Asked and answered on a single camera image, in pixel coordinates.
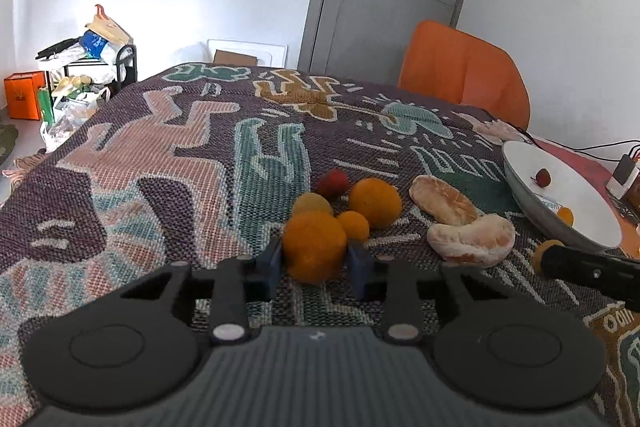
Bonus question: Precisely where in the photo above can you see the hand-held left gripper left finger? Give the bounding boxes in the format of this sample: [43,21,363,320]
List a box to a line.
[119,238,284,345]

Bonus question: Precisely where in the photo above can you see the printed woven blanket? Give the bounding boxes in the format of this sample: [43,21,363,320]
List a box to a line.
[0,62,640,427]

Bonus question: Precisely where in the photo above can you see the blue plastic bag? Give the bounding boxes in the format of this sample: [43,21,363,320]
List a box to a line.
[80,30,111,58]

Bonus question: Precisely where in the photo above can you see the pile of plastic bags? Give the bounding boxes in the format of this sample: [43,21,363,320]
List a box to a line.
[39,99,101,154]

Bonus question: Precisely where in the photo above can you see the white bowl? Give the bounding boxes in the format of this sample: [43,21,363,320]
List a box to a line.
[501,140,622,250]

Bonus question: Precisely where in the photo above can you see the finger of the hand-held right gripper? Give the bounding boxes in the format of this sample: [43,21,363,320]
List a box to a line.
[541,243,640,304]

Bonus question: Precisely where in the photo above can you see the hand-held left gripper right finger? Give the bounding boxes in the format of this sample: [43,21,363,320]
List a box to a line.
[346,239,503,344]

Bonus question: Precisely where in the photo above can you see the orange chair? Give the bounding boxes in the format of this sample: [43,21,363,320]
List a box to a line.
[397,20,531,130]

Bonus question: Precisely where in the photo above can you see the clear plastic bag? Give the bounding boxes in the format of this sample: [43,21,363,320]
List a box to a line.
[175,43,211,68]

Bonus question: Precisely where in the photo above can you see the green floor mat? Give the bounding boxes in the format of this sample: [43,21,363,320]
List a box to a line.
[0,124,20,162]

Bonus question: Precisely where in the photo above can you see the black storage rack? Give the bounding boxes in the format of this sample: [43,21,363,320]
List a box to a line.
[37,38,138,108]

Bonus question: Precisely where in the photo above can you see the large orange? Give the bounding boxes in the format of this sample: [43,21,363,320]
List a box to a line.
[282,213,348,285]

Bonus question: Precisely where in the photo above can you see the brown paper bag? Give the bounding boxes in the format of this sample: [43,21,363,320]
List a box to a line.
[84,4,132,45]

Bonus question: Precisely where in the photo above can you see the black and white charger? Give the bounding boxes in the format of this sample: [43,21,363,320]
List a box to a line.
[607,146,640,198]

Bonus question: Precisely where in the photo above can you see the black cables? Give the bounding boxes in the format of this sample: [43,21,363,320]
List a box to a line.
[510,122,640,164]

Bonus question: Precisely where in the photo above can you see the medium orange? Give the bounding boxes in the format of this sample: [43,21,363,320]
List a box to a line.
[347,178,403,229]

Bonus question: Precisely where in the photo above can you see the peeled pomelo segment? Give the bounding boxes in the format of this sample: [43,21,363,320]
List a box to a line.
[409,174,482,228]
[426,213,517,268]

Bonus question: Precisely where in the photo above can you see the green bag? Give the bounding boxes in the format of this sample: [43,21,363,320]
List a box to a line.
[36,88,55,124]

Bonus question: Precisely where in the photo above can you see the red table mat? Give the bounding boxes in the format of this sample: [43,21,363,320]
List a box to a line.
[530,136,640,259]

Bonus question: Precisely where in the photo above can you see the white framed board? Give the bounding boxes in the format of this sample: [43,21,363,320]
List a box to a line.
[206,38,289,68]

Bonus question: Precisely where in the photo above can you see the orange box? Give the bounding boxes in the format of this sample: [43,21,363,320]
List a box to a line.
[4,71,47,121]

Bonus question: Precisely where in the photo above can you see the yellow-green kiwi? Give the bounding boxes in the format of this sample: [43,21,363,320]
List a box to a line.
[291,193,334,218]

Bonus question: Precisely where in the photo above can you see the cardboard box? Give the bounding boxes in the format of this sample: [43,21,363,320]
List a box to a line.
[213,49,258,66]

